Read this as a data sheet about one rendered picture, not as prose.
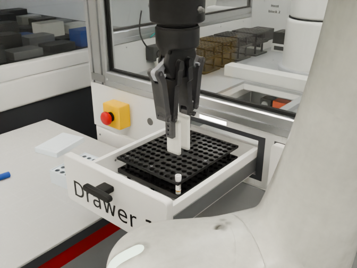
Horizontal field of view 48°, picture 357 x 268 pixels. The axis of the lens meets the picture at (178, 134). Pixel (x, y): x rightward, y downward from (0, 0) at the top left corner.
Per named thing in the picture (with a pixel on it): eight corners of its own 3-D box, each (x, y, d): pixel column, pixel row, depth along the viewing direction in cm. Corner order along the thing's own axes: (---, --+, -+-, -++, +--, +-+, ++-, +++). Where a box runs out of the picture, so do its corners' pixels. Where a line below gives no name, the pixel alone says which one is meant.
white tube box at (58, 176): (73, 192, 101) (71, 179, 100) (51, 182, 105) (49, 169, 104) (107, 172, 110) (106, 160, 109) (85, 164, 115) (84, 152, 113)
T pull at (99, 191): (108, 204, 72) (108, 198, 71) (82, 190, 76) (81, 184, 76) (123, 196, 74) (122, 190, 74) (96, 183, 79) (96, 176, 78)
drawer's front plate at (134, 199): (167, 255, 71) (166, 203, 67) (68, 198, 88) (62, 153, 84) (173, 250, 73) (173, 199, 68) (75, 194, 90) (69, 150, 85)
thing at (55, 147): (57, 158, 118) (56, 152, 118) (35, 152, 122) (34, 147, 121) (84, 141, 129) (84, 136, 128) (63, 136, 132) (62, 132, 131)
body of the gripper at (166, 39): (176, 17, 72) (177, 68, 76) (143, 24, 66) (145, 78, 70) (210, 22, 68) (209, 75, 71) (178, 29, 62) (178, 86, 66)
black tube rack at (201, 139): (177, 210, 81) (177, 183, 78) (118, 182, 91) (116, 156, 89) (236, 169, 96) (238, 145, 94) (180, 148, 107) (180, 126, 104)
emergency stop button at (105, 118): (108, 127, 115) (107, 114, 113) (99, 124, 117) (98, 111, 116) (116, 124, 117) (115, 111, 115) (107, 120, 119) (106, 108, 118)
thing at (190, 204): (167, 240, 73) (166, 212, 71) (78, 191, 88) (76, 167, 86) (271, 160, 101) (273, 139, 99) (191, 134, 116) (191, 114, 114)
